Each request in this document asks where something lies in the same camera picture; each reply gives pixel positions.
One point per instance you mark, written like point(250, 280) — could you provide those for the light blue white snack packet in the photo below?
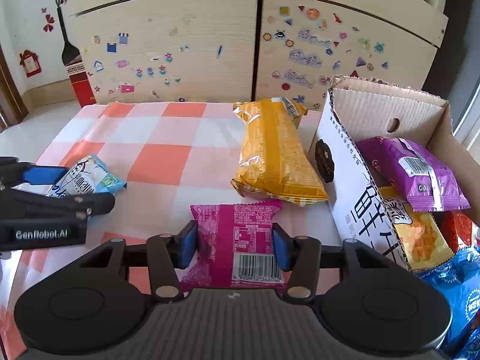
point(90, 175)

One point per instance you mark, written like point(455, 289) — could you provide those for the long yellow snack bag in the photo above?
point(272, 162)

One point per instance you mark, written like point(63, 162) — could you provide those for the red box on floor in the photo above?
point(80, 83)

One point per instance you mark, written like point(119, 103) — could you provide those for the beige cabinet with stickers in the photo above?
point(243, 50)

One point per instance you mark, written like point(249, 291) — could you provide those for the orange white checkered tablecloth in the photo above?
point(171, 156)

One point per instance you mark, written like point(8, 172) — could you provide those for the yellow snack packet in box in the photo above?
point(423, 243)

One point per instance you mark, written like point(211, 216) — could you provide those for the cardboard box with white flap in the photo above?
point(357, 109)

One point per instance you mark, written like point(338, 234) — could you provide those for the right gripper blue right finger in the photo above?
point(286, 248)

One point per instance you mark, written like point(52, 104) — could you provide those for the wooden door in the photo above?
point(13, 108)

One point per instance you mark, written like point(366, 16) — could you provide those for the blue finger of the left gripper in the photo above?
point(44, 175)

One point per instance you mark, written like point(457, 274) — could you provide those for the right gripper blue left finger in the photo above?
point(185, 245)

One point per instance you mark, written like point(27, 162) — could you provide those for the purple snack packet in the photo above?
point(425, 182)

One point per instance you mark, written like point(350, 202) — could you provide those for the red snack packet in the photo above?
point(456, 229)

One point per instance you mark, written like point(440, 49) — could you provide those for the pink snack packet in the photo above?
point(235, 247)

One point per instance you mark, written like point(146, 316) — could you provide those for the blue snack packet in box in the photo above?
point(458, 280)

